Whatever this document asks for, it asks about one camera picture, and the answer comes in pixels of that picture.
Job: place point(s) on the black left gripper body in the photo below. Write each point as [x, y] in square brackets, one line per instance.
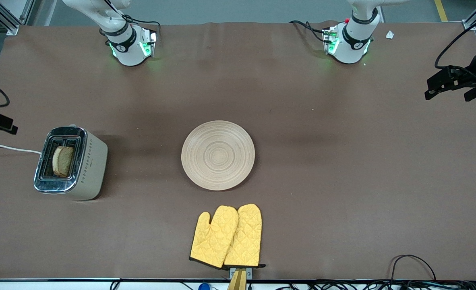
[474, 74]

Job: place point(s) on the brown bread slice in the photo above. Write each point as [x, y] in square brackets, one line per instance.
[63, 161]

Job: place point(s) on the round wooden plate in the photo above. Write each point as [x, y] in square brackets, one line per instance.
[218, 155]

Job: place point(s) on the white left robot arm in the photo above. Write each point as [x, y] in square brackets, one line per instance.
[352, 40]

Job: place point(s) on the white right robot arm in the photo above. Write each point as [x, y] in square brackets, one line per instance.
[127, 44]

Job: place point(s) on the chrome and beige toaster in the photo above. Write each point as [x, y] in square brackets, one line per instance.
[91, 169]

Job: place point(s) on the small white paper scrap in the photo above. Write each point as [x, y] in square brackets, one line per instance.
[390, 34]

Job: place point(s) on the yellow quilted oven mitt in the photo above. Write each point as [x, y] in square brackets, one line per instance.
[214, 241]
[246, 233]

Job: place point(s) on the blue round knob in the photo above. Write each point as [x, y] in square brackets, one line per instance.
[203, 286]

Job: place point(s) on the wooden stick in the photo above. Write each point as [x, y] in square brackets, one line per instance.
[238, 282]

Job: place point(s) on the grey metal bracket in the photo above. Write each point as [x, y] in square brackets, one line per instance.
[249, 272]

